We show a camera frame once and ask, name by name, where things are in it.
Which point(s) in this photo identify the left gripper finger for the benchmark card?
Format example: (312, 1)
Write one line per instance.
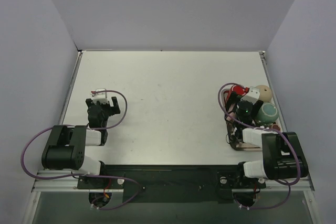
(115, 108)
(88, 102)

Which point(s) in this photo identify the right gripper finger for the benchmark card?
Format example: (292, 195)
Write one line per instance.
(256, 107)
(231, 102)

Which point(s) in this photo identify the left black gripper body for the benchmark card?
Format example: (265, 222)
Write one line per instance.
(102, 104)

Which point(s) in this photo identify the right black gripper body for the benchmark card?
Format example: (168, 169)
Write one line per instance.
(233, 98)

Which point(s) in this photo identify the red enamel mug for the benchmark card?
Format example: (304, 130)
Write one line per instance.
(239, 90)

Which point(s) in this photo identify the green glazed mug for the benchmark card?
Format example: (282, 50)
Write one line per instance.
(267, 114)

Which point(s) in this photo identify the beige ceramic mug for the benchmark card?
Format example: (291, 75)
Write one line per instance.
(265, 93)

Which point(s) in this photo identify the brown speckled mug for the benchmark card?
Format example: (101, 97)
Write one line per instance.
(275, 127)

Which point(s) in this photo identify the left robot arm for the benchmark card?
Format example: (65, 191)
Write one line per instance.
(65, 147)

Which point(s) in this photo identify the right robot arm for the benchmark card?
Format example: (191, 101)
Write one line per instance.
(282, 154)

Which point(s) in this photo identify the metal tray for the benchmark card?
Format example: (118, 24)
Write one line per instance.
(235, 130)

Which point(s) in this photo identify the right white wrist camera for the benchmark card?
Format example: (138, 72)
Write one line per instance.
(252, 95)

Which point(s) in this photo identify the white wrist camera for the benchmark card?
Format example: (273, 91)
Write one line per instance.
(252, 95)
(99, 96)

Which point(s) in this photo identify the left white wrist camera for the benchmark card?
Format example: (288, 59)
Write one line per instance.
(99, 96)

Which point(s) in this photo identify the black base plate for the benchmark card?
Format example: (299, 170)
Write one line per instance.
(174, 183)

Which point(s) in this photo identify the aluminium frame rail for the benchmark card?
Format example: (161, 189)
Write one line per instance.
(67, 184)

